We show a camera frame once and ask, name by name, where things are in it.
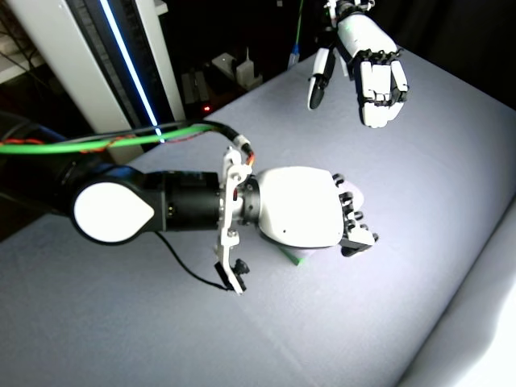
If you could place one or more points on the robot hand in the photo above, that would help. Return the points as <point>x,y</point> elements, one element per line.
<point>302,205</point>
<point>363,36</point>

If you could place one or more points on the lilac glasses case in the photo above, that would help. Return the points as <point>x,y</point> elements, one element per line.
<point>359,197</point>

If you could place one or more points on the green rectangular block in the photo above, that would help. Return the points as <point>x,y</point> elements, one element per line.
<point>297,260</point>

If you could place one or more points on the grey table cloth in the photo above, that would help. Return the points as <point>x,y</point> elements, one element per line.
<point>322,322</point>

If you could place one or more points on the white power adapter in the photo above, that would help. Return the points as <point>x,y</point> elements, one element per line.
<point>246,72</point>

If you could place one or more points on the white charger box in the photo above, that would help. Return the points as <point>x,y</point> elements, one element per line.
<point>223,62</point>

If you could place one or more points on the black power strip red light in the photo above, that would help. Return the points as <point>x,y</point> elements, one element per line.
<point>195,90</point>

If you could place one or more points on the white column with blue light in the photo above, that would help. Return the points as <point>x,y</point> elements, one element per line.
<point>72,68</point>

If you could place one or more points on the white shelf board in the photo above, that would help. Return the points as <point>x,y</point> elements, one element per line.
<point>16,68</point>

